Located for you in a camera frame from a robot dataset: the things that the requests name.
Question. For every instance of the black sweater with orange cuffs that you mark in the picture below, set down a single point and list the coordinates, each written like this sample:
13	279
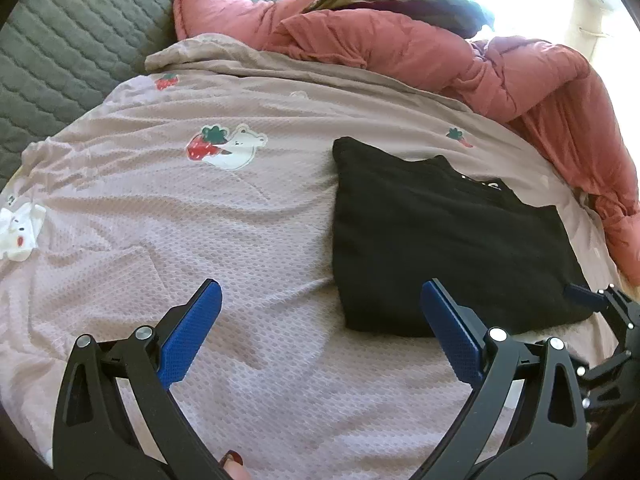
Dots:
425	240

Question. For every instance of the dark striped cloth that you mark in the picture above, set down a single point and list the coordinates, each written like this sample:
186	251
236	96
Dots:
400	2

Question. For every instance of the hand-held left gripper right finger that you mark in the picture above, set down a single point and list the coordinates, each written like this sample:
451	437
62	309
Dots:
452	330

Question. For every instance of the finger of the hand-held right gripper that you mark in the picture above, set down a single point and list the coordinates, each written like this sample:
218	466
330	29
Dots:
607	377
580	294

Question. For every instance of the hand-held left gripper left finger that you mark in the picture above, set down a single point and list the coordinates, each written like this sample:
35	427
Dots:
192	330

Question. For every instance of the pink printed bedsheet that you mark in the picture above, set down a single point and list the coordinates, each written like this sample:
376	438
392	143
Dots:
225	240

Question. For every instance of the person's left hand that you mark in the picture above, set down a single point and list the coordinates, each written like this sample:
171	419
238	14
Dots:
236	467

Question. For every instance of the pink quilted comforter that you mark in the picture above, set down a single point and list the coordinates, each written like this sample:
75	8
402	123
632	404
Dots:
400	40

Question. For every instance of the grey quilted headboard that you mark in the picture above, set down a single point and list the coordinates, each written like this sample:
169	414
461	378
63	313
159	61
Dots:
75	25

